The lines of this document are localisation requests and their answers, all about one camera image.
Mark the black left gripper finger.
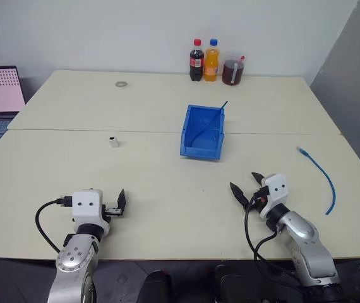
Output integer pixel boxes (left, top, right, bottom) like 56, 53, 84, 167
116, 188, 128, 210

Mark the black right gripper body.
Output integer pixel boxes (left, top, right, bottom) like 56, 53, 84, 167
249, 186, 270, 213

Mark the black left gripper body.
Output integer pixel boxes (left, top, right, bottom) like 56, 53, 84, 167
102, 204, 125, 219

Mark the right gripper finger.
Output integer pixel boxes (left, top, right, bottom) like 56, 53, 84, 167
251, 172, 266, 187
229, 181, 250, 212

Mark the blue plastic bin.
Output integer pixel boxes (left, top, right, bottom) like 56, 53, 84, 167
179, 104, 226, 162

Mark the dark rounded shape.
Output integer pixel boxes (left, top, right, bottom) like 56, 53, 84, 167
210, 264, 254, 303
135, 269, 174, 303

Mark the clear jar of dark liquid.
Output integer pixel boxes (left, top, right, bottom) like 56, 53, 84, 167
221, 50, 246, 86

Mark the orange soda bottle, blue cap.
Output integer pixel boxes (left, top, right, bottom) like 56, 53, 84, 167
203, 38, 220, 82

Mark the cola bottle with red cap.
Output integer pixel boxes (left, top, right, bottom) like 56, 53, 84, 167
188, 38, 205, 83

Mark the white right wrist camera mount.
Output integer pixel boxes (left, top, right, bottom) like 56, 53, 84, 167
260, 173, 289, 219

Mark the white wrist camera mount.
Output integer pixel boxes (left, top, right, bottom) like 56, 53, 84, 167
71, 189, 112, 238
260, 173, 289, 219

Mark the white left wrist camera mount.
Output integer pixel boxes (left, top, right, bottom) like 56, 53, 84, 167
71, 189, 112, 238

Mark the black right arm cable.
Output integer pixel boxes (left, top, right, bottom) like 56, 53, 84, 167
243, 188, 308, 288

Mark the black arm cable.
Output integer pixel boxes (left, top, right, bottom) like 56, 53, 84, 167
243, 188, 308, 288
35, 195, 74, 254

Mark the blue ethernet cable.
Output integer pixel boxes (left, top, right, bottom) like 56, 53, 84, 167
296, 146, 338, 217

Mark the thin blue cable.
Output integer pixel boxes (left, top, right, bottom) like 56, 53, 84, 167
189, 100, 229, 150

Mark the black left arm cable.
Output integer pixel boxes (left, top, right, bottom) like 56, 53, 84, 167
35, 195, 74, 254

